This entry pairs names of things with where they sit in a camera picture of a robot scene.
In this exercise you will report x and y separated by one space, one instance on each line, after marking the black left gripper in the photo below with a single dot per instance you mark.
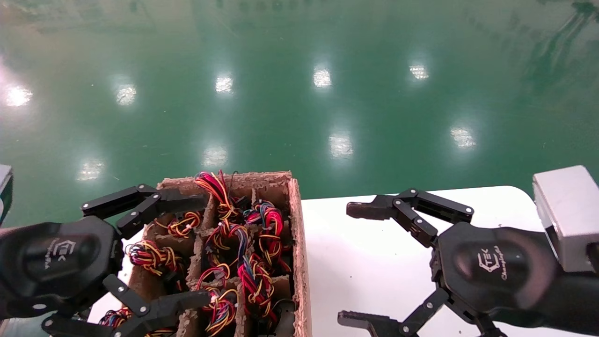
56 262

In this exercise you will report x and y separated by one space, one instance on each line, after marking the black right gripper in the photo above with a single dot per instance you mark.
496 271

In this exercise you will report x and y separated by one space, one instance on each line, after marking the brown cardboard divider box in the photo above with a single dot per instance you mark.
302 262

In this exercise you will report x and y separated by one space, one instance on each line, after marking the grey metal power supply unit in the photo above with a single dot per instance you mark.
285 323

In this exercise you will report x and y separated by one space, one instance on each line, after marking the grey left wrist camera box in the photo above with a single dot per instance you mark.
4 187

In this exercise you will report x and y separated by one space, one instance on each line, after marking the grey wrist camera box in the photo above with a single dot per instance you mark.
4 187
566 210

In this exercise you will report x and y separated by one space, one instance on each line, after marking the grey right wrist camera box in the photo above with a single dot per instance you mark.
566 210

